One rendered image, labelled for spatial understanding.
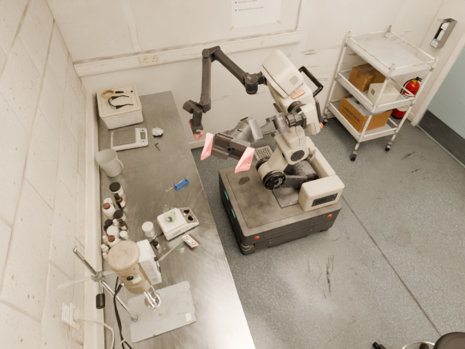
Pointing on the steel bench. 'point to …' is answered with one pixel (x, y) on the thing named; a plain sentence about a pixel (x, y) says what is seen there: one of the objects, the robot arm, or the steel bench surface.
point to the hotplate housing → (178, 228)
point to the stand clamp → (95, 282)
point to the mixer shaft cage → (152, 299)
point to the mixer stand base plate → (162, 312)
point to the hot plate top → (170, 223)
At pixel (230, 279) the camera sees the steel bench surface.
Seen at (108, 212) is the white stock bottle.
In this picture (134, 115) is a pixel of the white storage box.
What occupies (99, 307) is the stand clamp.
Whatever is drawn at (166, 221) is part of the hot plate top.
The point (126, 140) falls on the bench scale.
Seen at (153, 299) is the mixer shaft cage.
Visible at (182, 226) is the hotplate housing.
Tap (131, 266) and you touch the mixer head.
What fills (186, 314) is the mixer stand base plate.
